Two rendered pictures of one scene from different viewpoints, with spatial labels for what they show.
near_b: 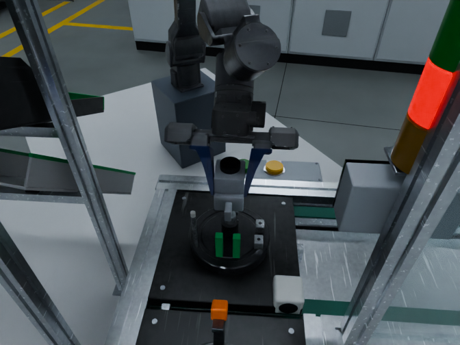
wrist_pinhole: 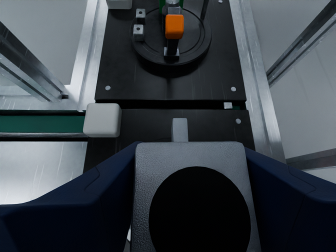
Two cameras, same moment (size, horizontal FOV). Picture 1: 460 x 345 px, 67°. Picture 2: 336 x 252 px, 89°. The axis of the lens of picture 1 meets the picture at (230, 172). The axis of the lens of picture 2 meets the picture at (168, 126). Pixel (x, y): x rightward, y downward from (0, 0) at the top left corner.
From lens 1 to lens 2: 47 cm
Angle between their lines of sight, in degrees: 68
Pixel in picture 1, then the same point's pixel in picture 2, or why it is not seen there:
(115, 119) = not seen: outside the picture
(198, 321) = (193, 91)
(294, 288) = (94, 116)
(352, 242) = not seen: hidden behind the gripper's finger
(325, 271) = (60, 182)
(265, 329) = (131, 88)
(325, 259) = not seen: hidden behind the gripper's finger
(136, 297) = (258, 119)
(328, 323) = (71, 102)
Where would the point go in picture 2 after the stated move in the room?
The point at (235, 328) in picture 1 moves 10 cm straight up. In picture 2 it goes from (159, 87) to (156, 35)
